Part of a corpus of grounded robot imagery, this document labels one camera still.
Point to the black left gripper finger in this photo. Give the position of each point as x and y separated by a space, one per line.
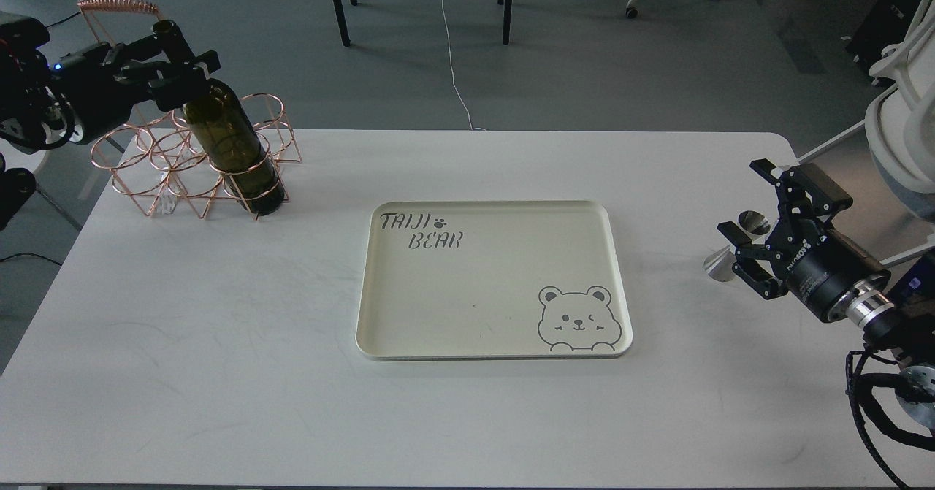
173 92
178 52

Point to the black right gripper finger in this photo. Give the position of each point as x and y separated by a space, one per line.
741 238
807 198

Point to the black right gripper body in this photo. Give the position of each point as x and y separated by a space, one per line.
825 270

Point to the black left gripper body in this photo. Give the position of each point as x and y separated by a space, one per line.
98 86

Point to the steel double jigger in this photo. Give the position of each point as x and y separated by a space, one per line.
719 265

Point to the dark green wine bottle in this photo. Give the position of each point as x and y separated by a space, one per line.
221 127

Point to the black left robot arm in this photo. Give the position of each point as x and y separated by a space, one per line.
30 111

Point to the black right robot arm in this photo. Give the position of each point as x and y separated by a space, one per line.
889 380

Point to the white office chair right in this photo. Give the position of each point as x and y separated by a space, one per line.
898 124

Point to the black box on floor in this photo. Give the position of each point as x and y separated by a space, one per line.
886 24

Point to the cream bear serving tray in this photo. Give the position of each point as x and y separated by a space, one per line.
492 280

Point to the copper wire bottle rack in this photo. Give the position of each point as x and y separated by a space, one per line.
172 168

